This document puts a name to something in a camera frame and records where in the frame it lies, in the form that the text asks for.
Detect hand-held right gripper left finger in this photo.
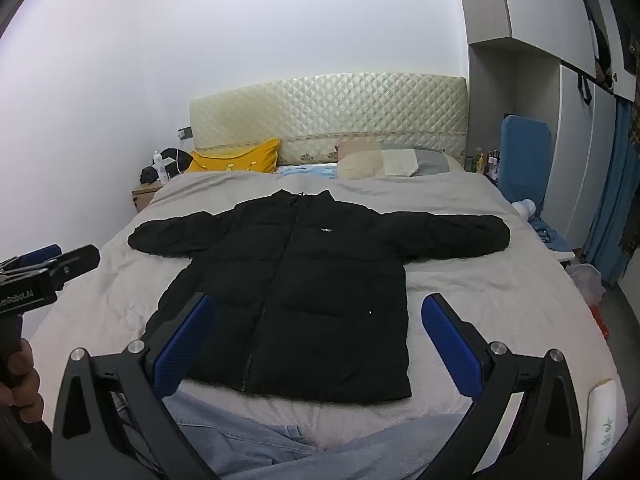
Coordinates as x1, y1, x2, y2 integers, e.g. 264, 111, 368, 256
50, 292, 217, 480

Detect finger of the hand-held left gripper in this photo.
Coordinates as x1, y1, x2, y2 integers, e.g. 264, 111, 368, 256
20, 243, 62, 263
49, 244, 101, 292

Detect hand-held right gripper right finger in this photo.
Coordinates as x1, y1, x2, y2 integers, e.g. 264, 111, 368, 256
421, 293, 586, 480

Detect black puffer jacket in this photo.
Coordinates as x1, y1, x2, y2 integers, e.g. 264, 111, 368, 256
127, 188, 512, 405

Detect person's left hand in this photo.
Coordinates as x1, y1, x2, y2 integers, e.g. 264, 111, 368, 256
0, 337, 45, 407

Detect bed with grey cover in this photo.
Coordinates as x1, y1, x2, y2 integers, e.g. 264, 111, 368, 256
25, 164, 618, 461

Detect wooden nightstand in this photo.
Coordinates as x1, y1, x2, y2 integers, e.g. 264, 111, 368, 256
131, 181, 167, 213

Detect person's light blue jeans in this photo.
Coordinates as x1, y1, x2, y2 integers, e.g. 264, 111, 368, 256
112, 391, 473, 480

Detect black bag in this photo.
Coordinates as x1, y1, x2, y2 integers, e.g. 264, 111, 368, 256
140, 148, 195, 185

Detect folded blue jeans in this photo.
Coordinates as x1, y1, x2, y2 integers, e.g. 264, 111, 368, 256
527, 215, 573, 256

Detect clear plastic bag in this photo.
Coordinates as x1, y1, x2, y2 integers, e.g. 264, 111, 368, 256
565, 262, 606, 308

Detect white pillow with green print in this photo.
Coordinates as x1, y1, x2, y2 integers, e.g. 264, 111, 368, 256
584, 377, 618, 480

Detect grey pillow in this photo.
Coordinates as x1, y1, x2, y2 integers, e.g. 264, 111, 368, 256
382, 142, 463, 176

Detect yellow pillow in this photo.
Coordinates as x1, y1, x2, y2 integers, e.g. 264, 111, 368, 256
185, 138, 282, 175

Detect group of small bottles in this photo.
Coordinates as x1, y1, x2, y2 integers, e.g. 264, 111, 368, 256
464, 146, 503, 179

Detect white folded cloth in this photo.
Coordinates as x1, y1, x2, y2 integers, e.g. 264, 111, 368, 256
381, 148, 422, 177

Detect light blue bed sheet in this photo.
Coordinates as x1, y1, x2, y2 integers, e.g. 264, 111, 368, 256
274, 164, 338, 181

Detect blue curtain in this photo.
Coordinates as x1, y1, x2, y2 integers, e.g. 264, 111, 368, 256
582, 97, 640, 288

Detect pink pillow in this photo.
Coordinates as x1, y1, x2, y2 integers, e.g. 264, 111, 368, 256
336, 140, 383, 158

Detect cream quilted headboard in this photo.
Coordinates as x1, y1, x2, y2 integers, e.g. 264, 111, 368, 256
189, 74, 469, 167

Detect grey wardrobe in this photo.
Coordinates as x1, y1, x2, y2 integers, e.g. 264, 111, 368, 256
452, 0, 640, 261

